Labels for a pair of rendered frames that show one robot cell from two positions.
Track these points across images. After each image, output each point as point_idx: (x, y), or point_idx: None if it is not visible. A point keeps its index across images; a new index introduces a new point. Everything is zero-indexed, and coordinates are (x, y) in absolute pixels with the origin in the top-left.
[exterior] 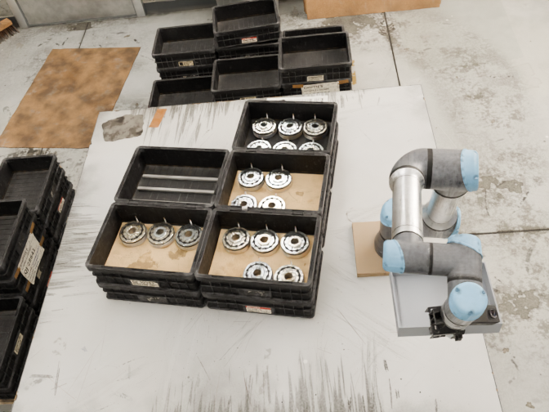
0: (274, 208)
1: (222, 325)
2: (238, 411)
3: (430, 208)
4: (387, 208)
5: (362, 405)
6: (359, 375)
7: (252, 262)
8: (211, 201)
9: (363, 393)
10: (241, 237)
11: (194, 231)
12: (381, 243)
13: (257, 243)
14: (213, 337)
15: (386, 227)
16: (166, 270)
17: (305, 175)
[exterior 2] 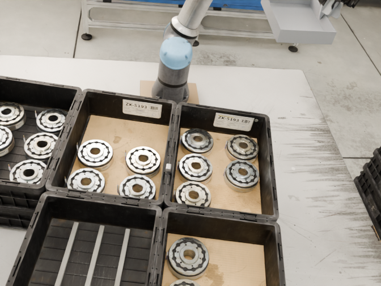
0: (148, 155)
1: None
2: (356, 221)
3: (199, 13)
4: (177, 53)
5: (318, 134)
6: (295, 133)
7: (229, 177)
8: (151, 209)
9: (308, 132)
10: (194, 188)
11: (185, 246)
12: (181, 91)
13: (200, 172)
14: (288, 250)
15: (186, 67)
16: (278, 255)
17: (87, 133)
